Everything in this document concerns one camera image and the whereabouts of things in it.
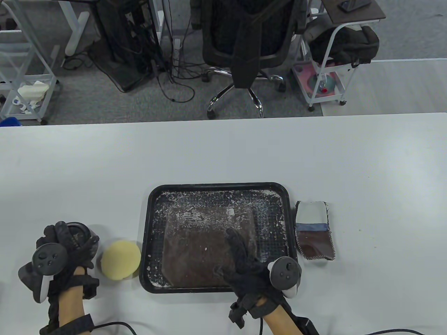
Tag person's right hand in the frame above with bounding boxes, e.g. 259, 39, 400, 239
215, 228, 290, 328

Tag person's left hand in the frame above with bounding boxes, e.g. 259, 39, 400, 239
18, 221, 100, 304

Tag black hand controller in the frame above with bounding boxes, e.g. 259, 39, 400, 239
31, 244, 68, 303
267, 256, 302, 299

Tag black round jar lid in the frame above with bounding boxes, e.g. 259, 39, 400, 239
66, 222, 92, 245

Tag brown leather bag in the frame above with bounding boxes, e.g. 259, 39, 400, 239
162, 206, 261, 288

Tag white blue brown cloth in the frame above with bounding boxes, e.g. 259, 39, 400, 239
295, 201, 336, 261

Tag black plastic tray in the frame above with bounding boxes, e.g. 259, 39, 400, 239
140, 182, 298, 293

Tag person's right forearm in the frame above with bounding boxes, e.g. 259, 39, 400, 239
260, 297, 301, 335

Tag person's left forearm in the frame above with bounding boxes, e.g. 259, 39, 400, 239
58, 267, 86, 328

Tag white foam block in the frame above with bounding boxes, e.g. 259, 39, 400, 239
17, 81, 49, 102

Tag clear bottle with red cap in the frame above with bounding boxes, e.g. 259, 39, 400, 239
316, 75, 336, 94

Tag pink round plate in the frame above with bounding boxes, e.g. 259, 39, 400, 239
295, 65, 344, 98

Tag white desk leg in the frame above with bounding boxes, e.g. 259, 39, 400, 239
153, 0, 165, 46
58, 0, 90, 56

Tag white power strip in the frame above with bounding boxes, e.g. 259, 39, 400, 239
173, 38, 183, 79

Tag black computer tower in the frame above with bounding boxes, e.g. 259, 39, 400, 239
87, 0, 163, 93

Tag black office chair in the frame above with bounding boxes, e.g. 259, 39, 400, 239
191, 0, 309, 119

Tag black backpack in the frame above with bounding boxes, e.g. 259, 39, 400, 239
306, 14, 380, 67

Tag white cart with brown top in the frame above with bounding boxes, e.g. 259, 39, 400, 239
292, 0, 386, 111

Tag black phone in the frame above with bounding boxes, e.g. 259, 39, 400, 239
338, 0, 371, 13

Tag black left wrist strap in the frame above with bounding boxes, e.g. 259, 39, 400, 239
39, 313, 95, 335

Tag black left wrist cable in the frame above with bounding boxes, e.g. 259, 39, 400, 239
93, 321, 138, 335

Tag bundle of black cables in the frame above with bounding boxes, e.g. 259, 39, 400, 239
138, 0, 210, 103

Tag white wire cart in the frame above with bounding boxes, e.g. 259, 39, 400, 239
0, 0, 61, 125

